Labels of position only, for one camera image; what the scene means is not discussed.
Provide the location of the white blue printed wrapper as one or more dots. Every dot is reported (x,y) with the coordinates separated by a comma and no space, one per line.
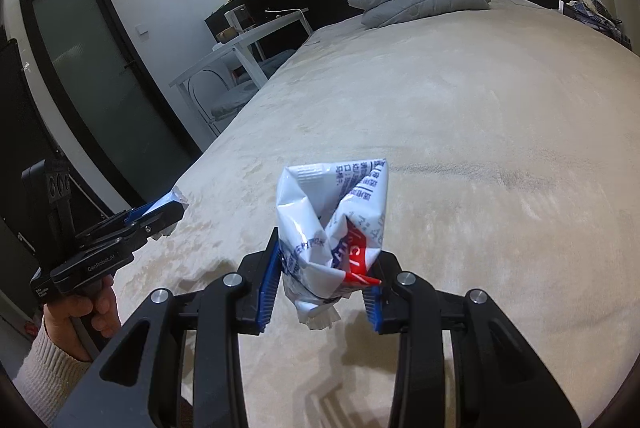
(331,220)

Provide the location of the white side table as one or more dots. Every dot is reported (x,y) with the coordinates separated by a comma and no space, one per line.
(239,48)

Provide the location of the pile of dark clothes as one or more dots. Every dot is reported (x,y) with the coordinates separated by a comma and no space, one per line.
(594,14)

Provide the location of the bare left hand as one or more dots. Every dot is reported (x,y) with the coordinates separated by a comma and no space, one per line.
(59,317)

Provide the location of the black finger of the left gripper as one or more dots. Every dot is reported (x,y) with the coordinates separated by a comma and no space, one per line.
(127,231)

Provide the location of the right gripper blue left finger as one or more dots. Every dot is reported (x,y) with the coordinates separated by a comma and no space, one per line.
(261,273)

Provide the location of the dark frosted glass door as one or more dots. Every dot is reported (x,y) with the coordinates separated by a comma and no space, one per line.
(107,96)

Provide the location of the lower grey pillow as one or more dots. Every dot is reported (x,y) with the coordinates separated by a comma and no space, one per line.
(400,11)

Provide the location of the black left tracking camera box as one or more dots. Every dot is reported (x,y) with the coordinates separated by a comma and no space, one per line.
(48,191)

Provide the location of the cream knit sleeve forearm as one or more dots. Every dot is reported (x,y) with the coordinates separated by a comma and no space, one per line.
(50,371)

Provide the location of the grey cushioned chair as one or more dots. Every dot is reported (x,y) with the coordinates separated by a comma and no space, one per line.
(238,93)

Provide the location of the beige bed cover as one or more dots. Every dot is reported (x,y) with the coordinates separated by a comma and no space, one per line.
(512,137)

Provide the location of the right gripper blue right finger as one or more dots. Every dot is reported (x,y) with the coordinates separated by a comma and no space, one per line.
(387,304)

